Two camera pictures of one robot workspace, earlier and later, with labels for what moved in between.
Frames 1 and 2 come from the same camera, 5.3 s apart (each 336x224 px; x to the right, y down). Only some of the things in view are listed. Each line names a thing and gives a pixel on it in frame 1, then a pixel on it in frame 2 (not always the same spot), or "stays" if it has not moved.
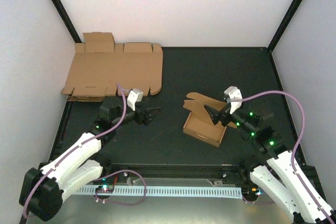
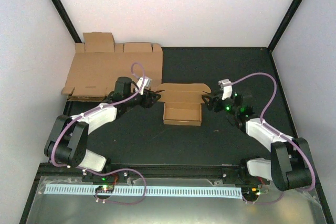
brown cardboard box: (199, 123) -> (182, 103)
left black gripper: (146, 119) -> (147, 102)
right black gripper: (215, 115) -> (213, 99)
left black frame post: (59, 6) stays
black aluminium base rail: (234, 172) stays
